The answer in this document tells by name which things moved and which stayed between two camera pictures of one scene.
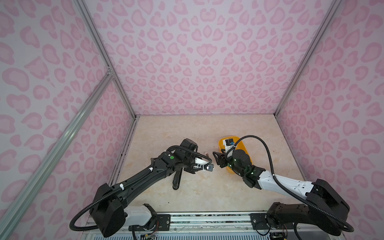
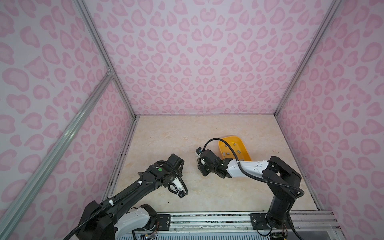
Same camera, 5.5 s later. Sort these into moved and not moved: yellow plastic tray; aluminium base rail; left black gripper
Moved: left black gripper
Not moved: aluminium base rail; yellow plastic tray
